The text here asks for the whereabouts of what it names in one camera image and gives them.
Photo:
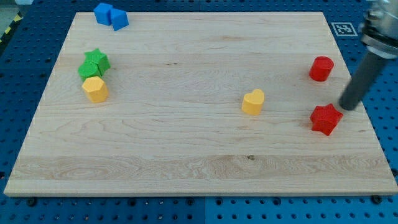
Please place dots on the yellow hexagon block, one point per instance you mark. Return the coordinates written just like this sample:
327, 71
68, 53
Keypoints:
95, 89

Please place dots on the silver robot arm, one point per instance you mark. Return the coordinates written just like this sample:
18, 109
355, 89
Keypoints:
379, 29

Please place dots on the light wooden board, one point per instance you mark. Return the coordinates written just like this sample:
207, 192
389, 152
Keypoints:
172, 124

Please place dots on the green circle block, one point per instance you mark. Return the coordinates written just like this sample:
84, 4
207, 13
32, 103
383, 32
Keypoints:
88, 70

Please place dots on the red cylinder block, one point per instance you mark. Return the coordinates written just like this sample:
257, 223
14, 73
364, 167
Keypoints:
321, 68

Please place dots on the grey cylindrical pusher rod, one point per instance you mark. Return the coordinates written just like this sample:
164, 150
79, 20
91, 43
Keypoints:
368, 70

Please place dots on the blue pentagon block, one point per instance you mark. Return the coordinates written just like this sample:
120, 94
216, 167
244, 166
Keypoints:
119, 19

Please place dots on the white fiducial marker tag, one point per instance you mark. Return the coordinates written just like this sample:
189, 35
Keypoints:
344, 29

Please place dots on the yellow heart block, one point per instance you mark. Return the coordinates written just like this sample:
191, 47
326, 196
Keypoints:
253, 102

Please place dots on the blue cube block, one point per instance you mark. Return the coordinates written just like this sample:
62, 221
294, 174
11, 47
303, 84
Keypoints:
103, 13

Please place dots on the red star block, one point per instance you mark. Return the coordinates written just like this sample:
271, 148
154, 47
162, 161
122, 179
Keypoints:
325, 119

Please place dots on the green star block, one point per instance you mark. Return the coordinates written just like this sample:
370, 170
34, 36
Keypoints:
100, 59

